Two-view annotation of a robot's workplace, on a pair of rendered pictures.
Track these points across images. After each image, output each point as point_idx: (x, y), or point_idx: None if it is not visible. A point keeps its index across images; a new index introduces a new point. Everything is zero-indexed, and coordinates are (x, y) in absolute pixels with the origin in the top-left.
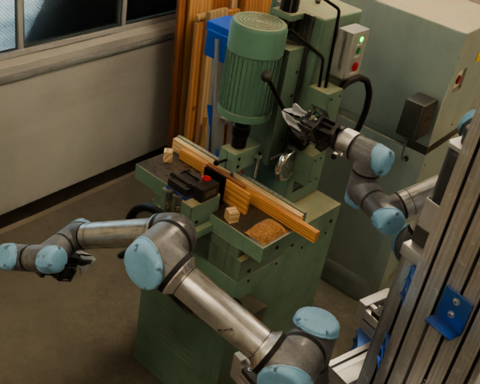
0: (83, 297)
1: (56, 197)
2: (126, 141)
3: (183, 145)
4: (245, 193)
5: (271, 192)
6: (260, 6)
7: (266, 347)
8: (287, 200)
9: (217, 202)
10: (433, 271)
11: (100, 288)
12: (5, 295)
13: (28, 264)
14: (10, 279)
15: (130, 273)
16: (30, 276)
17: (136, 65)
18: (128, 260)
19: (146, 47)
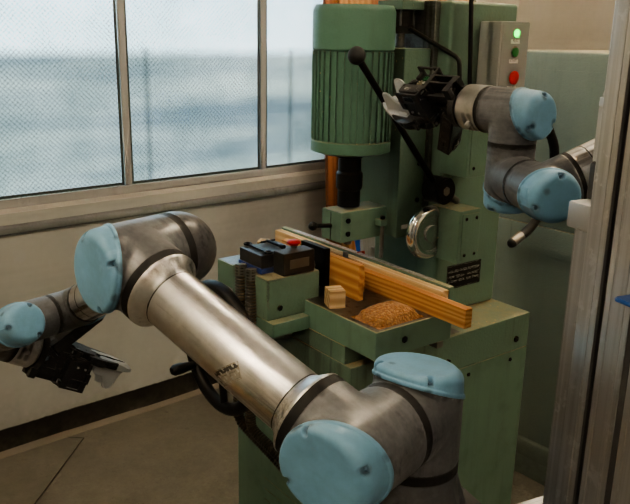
0: (187, 499)
1: (182, 384)
2: None
3: (286, 235)
4: (356, 264)
5: (401, 269)
6: None
7: (296, 392)
8: (424, 276)
9: (315, 282)
10: (622, 200)
11: (214, 488)
12: (85, 493)
13: None
14: (97, 475)
15: (81, 287)
16: (124, 472)
17: (281, 216)
18: (77, 264)
19: (294, 195)
